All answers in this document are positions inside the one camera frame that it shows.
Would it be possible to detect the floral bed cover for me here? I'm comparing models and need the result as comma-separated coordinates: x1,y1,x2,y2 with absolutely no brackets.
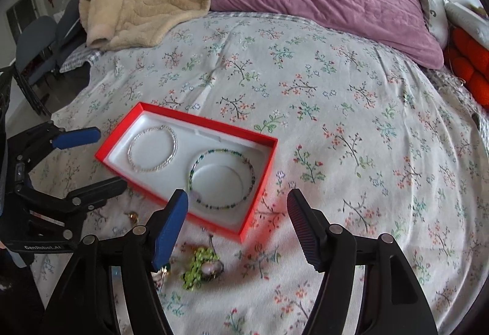
28,10,489,335

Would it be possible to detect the red jewelry box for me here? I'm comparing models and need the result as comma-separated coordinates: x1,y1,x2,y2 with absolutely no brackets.
95,102,279,243

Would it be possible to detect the silver chain bracelet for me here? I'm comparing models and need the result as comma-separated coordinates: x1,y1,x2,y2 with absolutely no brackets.
127,125,178,173

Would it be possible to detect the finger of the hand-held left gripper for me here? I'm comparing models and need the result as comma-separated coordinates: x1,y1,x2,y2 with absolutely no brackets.
8,122,101,177
17,178,128,240

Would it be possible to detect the window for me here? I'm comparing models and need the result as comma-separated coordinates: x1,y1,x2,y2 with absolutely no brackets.
6,0,38,36

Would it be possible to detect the grey blue chair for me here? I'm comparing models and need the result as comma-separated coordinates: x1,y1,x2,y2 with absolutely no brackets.
14,16,59,117
55,0,91,72

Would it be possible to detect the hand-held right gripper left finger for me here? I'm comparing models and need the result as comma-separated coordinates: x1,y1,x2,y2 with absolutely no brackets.
40,189,189,335

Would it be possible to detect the lime green bead bracelet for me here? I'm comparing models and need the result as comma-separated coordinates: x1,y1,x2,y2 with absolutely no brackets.
180,236,224,290

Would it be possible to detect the white printed pillow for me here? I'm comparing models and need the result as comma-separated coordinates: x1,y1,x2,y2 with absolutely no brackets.
407,0,450,50

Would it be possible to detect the green multicolour beaded bracelet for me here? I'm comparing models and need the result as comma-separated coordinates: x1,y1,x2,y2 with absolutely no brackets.
187,149,256,210

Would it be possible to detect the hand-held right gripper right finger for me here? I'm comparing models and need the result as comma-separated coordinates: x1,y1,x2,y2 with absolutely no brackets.
287,189,438,335

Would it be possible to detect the orange plush toy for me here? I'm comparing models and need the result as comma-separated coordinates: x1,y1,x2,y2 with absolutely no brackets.
443,27,489,110

